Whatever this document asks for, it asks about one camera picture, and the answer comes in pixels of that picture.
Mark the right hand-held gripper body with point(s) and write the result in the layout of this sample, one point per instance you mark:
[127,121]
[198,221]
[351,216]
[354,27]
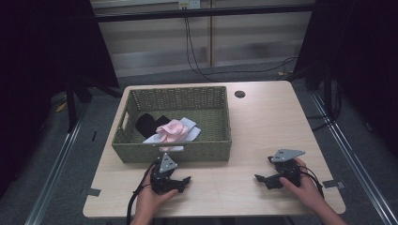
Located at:
[286,168]

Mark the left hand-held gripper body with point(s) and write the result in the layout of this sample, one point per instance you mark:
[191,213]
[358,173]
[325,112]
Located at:
[162,182]

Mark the person's left hand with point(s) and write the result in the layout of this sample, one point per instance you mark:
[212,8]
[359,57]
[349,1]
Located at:
[150,200]

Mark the person's right hand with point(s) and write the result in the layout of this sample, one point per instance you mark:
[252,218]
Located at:
[306,189]

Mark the pale blue cloth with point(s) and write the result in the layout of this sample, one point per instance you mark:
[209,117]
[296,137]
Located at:
[193,132]

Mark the pink cloth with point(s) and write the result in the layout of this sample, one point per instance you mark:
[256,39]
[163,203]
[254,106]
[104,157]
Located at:
[173,130]

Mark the green woven basket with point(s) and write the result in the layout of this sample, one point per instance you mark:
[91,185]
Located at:
[206,125]

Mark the black sock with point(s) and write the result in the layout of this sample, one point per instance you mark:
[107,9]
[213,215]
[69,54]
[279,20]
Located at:
[146,124]

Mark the black metal stand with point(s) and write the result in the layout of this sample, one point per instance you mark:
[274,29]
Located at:
[73,100]
[328,93]

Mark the yellow floor tag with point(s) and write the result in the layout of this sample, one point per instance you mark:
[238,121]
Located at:
[61,107]

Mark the dark curtain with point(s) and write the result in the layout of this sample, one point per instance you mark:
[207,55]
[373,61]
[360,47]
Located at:
[363,62]
[40,62]

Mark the black horizontal bar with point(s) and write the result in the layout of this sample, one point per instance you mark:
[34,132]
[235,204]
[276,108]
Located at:
[203,13]

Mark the grey table bracket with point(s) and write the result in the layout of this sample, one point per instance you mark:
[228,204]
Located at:
[333,184]
[91,192]

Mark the metal floor rail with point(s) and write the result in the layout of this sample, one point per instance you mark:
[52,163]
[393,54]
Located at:
[53,175]
[353,156]

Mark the wall power outlet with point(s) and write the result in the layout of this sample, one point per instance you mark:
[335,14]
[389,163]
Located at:
[189,4]

